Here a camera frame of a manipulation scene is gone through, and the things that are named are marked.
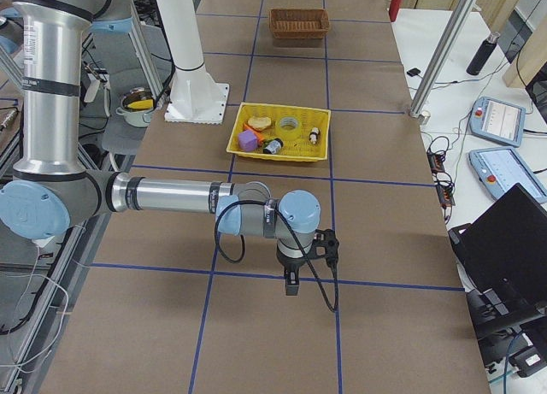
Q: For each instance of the aluminium frame post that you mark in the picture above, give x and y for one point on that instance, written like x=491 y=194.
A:
x=448 y=38

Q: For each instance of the lower teach pendant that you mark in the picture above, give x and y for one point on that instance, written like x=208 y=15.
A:
x=499 y=169

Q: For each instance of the brown wicker basket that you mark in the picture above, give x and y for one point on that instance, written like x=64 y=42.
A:
x=299 y=23

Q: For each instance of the black laptop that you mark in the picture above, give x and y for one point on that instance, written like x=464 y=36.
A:
x=504 y=251

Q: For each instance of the red bottle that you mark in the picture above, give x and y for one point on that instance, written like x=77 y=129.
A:
x=393 y=9

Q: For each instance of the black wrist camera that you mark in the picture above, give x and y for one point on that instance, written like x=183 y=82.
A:
x=325 y=246

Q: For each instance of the purple cube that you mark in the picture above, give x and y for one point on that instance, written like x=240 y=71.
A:
x=247 y=141

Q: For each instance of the white pot with corn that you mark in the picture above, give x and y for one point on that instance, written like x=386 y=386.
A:
x=136 y=107

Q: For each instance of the yellow plastic basket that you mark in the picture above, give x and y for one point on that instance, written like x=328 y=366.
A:
x=299 y=150

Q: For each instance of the teach pendant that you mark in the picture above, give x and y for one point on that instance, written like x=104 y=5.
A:
x=498 y=121
x=499 y=169

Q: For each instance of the yellow tape roll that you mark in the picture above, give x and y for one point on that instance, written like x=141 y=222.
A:
x=288 y=128

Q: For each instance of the black orange power strip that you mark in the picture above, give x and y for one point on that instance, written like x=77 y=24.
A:
x=442 y=180

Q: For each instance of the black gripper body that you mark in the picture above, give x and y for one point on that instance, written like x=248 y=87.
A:
x=291 y=267

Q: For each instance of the small black device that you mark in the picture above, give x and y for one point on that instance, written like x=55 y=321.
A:
x=413 y=72

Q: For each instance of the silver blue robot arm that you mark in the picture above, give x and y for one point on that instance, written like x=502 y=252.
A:
x=51 y=191

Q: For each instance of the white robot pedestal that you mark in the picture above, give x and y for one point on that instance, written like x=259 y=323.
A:
x=195 y=97

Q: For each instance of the bread slice toy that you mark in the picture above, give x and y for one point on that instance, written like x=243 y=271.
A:
x=259 y=123

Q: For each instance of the black water bottle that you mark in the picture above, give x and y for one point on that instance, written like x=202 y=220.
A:
x=482 y=54

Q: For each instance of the upper teach pendant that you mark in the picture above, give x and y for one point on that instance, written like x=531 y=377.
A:
x=498 y=121

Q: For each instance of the orange toy piece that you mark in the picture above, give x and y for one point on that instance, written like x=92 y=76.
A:
x=252 y=129

